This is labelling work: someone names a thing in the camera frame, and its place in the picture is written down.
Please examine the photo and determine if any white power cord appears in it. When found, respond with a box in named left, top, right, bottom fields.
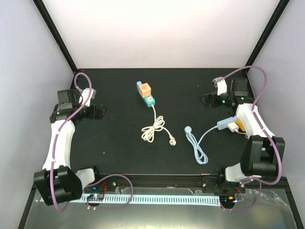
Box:
left=141, top=104, right=177, bottom=146

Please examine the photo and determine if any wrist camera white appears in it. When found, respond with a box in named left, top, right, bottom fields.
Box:
left=79, top=88, right=96, bottom=107
left=212, top=77, right=227, bottom=96

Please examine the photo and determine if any light blue slotted cable duct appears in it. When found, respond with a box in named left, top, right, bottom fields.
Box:
left=72, top=194, right=220, bottom=207

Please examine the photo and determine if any left circuit board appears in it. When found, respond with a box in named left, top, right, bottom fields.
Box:
left=87, top=194, right=104, bottom=202

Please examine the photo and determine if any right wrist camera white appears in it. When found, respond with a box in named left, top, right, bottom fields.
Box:
left=212, top=77, right=227, bottom=96

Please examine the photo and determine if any peach dragon cube adapter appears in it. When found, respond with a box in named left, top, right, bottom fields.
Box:
left=139, top=83, right=152, bottom=98

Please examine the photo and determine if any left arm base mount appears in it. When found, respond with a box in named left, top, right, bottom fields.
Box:
left=83, top=177, right=118, bottom=194

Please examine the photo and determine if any yellow cube adapter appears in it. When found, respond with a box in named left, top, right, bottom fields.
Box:
left=237, top=119, right=245, bottom=132

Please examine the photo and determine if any circuit board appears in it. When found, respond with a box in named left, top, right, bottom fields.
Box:
left=87, top=194, right=104, bottom=202
left=219, top=195, right=244, bottom=204

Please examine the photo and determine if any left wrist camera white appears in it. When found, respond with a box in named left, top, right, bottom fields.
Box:
left=79, top=88, right=96, bottom=107

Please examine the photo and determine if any light blue cord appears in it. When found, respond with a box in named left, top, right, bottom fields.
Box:
left=184, top=125, right=219, bottom=165

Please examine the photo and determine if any white usb charger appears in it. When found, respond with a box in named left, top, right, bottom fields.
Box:
left=227, top=122, right=239, bottom=132

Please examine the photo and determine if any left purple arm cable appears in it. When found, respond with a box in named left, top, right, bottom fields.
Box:
left=50, top=73, right=92, bottom=212

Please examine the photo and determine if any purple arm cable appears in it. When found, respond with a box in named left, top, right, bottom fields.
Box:
left=220, top=66, right=283, bottom=212
left=50, top=73, right=92, bottom=212

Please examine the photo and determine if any small blue plug adapter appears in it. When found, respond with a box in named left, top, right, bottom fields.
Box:
left=136, top=81, right=142, bottom=87

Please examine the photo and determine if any left black frame post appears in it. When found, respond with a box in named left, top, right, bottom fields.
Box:
left=33, top=0, right=78, bottom=73

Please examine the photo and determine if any right circuit board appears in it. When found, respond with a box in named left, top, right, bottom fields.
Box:
left=219, top=195, right=244, bottom=204

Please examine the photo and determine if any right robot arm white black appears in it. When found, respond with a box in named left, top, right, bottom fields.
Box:
left=200, top=77, right=285, bottom=193

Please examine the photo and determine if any teal power strip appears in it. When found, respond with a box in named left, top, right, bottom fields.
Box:
left=137, top=87, right=155, bottom=107

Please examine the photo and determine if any light blue power strip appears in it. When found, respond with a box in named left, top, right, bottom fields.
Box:
left=216, top=116, right=238, bottom=130

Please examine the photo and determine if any black frame post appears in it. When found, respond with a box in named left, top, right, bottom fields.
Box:
left=245, top=0, right=290, bottom=66
left=33, top=0, right=78, bottom=73

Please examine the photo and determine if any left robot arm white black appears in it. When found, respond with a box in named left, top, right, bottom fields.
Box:
left=33, top=88, right=107, bottom=206

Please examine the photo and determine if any right black frame post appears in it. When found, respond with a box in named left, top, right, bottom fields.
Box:
left=245, top=0, right=290, bottom=66

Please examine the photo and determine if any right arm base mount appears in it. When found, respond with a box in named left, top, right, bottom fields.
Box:
left=201, top=176, right=245, bottom=196

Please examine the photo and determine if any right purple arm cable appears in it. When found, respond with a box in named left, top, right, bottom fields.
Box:
left=220, top=66, right=283, bottom=212

